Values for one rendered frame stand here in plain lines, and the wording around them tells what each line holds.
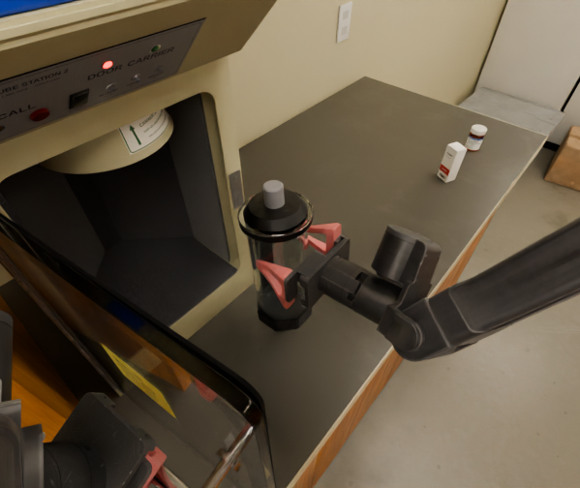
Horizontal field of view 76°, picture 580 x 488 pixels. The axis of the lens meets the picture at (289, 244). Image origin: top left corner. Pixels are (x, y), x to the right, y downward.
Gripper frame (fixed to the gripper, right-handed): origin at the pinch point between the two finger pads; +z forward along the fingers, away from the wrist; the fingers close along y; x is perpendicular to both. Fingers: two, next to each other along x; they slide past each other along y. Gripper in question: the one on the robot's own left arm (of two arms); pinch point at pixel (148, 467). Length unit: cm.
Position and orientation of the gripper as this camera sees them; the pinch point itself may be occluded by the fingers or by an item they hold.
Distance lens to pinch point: 39.7
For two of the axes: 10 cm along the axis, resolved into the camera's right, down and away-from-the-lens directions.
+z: 2.4, 3.9, 8.9
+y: -5.2, 8.2, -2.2
